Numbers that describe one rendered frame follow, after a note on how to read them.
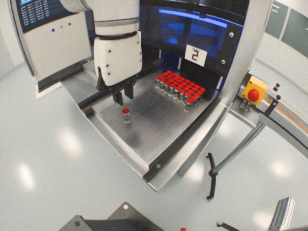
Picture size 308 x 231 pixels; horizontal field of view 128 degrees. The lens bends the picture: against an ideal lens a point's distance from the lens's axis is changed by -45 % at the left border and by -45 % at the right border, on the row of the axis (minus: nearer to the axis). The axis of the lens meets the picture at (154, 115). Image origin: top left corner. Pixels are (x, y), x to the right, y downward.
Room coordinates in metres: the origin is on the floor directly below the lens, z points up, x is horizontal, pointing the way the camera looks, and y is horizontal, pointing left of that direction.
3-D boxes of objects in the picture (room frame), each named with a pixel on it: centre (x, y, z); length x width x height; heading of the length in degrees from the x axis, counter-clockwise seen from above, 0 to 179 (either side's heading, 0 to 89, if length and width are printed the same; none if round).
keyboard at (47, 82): (0.68, 0.62, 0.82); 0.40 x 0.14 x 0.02; 134
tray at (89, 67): (0.63, 0.18, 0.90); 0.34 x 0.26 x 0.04; 139
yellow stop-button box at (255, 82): (0.34, -0.35, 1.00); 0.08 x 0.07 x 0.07; 139
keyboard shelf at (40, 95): (0.70, 0.64, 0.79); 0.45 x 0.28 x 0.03; 134
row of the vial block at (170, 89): (0.39, -0.07, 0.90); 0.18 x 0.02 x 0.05; 48
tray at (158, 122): (0.33, -0.01, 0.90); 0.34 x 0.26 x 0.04; 139
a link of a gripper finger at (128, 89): (0.29, 0.06, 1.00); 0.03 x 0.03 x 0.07; 49
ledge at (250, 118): (0.36, -0.39, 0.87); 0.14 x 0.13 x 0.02; 139
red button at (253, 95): (0.30, -0.32, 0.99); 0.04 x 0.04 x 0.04; 49
